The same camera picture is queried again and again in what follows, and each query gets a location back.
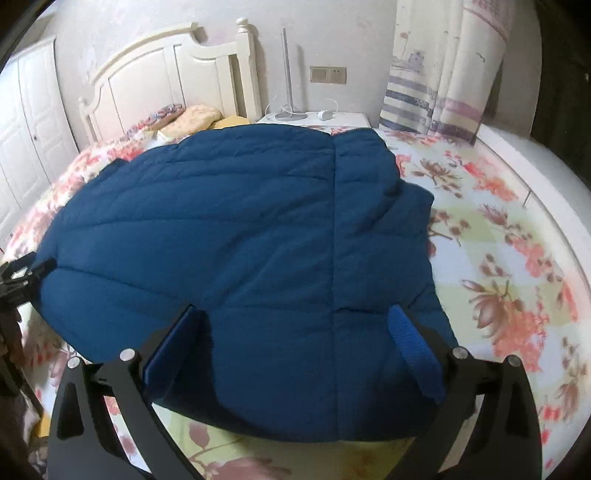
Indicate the wall switch plate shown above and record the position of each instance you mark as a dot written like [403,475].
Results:
[328,75]

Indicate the white pole lamp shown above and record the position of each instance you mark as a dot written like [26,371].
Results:
[286,74]

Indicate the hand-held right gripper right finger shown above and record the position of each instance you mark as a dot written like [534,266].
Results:
[415,355]

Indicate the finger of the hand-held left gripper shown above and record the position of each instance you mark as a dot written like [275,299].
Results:
[39,270]
[18,294]

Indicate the white nightstand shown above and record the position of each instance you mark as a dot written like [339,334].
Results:
[351,121]

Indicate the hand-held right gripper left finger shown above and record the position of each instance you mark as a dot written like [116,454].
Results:
[175,355]

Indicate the cream wooden headboard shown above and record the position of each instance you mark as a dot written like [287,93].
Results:
[152,74]

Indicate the blue padded jacket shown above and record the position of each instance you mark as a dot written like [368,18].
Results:
[240,240]

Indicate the yellow pillow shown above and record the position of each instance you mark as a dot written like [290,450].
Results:
[194,119]

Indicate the floral pillow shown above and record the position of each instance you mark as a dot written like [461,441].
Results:
[159,115]

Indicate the yellow folded cloth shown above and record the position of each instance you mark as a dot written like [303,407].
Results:
[231,122]

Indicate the white wardrobe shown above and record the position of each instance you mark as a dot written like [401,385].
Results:
[27,138]

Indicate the striped patterned curtain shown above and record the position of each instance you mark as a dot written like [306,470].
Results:
[443,83]

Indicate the floral bed sheet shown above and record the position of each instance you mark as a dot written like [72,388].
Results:
[498,240]

